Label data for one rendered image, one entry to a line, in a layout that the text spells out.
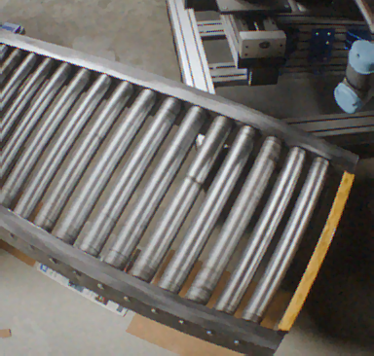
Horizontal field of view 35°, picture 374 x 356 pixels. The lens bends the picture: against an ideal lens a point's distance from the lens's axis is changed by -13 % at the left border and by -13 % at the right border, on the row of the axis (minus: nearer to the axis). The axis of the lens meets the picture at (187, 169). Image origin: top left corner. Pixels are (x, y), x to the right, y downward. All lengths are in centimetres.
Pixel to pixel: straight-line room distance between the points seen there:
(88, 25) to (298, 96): 108
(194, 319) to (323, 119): 119
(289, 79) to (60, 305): 120
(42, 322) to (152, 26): 145
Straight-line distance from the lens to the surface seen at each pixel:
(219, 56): 246
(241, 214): 142
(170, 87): 161
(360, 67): 133
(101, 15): 298
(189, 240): 139
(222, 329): 132
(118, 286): 135
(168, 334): 214
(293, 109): 234
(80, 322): 218
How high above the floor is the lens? 206
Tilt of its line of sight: 59 degrees down
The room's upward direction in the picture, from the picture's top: straight up
